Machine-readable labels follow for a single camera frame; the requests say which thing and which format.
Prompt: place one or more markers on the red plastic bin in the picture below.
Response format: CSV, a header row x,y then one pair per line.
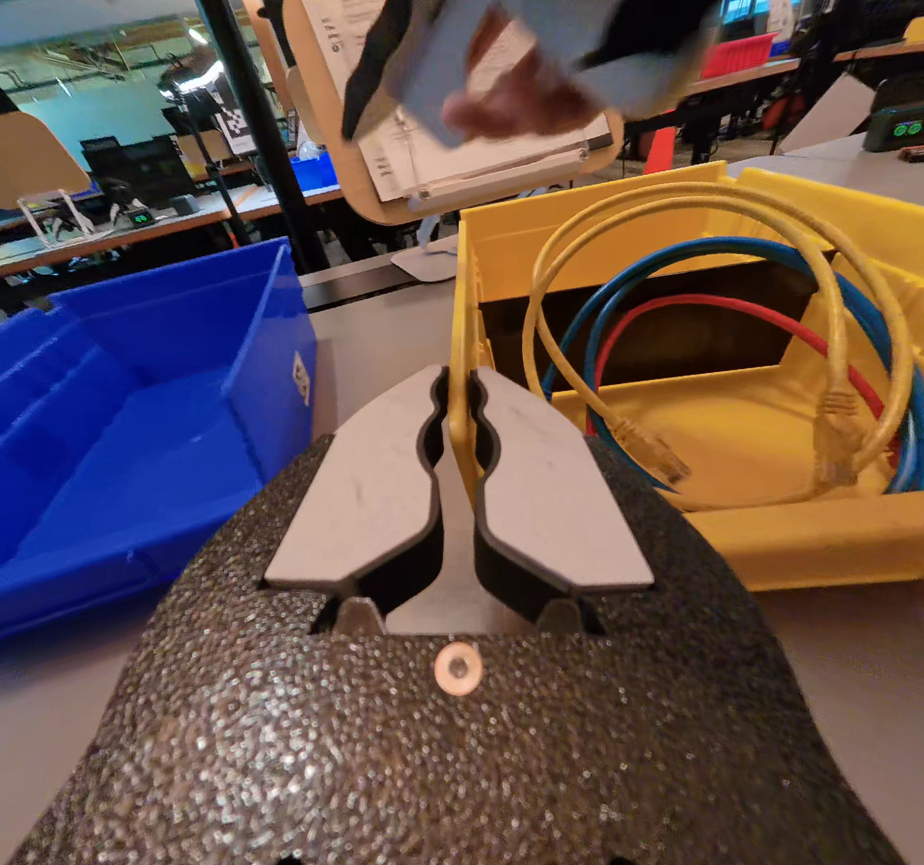
x,y
736,56

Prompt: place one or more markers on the black pole stand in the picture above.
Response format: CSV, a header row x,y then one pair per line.
x,y
245,107

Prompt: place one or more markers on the yellow plastic bin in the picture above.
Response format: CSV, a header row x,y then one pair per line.
x,y
794,540

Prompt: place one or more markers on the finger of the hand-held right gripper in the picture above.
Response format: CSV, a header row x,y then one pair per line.
x,y
650,81
419,49

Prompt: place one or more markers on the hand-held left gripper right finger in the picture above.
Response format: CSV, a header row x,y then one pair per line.
x,y
556,497

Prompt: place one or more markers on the black white tag sign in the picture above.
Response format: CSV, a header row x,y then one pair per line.
x,y
234,125

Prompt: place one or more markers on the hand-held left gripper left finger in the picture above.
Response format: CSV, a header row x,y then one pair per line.
x,y
361,497

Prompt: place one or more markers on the person's right hand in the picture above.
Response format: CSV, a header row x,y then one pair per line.
x,y
520,107

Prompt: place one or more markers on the instruction sheet stand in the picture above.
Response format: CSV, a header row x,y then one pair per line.
x,y
404,164

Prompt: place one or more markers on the grey desk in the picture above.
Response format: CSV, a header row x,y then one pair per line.
x,y
382,331

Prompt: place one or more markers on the black device green display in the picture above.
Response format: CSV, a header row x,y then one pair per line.
x,y
899,128

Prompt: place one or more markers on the blue plastic bin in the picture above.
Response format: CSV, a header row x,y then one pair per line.
x,y
144,446

